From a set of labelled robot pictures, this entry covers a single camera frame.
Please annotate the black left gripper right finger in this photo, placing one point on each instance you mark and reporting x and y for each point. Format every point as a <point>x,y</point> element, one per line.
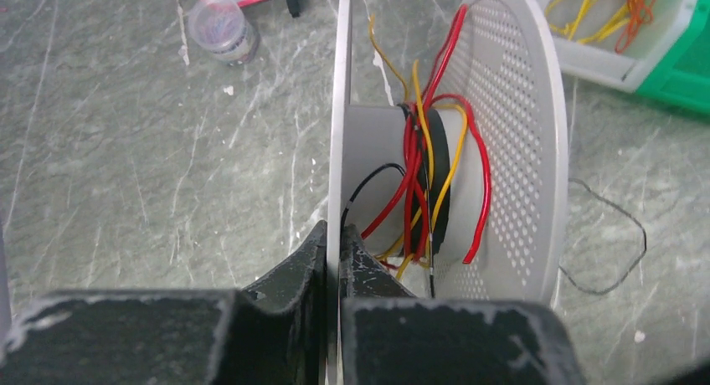
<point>390,336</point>

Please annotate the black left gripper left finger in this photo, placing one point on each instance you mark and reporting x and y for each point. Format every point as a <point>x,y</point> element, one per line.
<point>269,332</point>

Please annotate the white perforated cable spool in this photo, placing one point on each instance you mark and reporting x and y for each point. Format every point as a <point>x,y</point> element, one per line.
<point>508,69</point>

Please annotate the clear jar of clips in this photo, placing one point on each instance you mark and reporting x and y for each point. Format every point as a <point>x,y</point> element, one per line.
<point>221,28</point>

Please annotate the white plastic bin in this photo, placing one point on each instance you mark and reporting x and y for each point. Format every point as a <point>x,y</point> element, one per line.
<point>615,43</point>

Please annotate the green plastic bin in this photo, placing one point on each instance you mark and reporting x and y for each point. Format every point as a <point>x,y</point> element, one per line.
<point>681,78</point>

